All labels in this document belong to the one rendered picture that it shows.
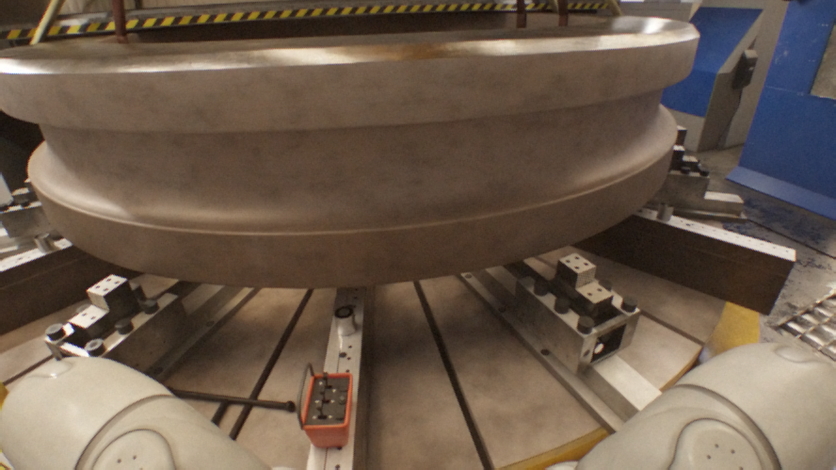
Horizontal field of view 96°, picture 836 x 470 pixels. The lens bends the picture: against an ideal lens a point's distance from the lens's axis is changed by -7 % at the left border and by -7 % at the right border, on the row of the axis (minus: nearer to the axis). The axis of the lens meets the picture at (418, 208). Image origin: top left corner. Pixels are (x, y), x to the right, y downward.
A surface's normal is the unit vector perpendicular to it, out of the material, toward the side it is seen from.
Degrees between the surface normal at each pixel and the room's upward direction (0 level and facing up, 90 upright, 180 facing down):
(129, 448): 27
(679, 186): 90
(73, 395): 2
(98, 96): 90
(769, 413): 19
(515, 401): 0
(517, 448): 0
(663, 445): 55
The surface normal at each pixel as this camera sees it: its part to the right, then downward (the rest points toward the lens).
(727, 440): -0.07, -0.59
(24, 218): 0.44, 0.40
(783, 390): 0.05, -0.81
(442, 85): 0.22, 0.44
